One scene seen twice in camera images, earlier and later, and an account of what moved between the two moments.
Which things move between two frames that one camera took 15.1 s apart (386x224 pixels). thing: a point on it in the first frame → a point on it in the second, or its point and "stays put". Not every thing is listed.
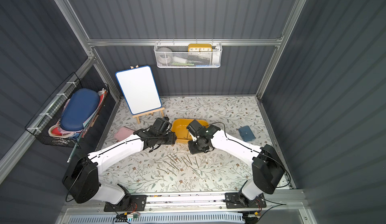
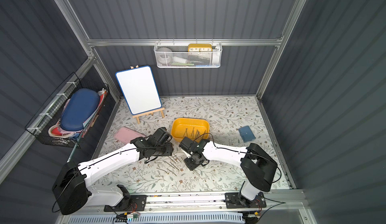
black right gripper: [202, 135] → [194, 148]
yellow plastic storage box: [179, 126] stays put
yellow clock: [200, 47] stays put
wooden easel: [138, 116] stays put
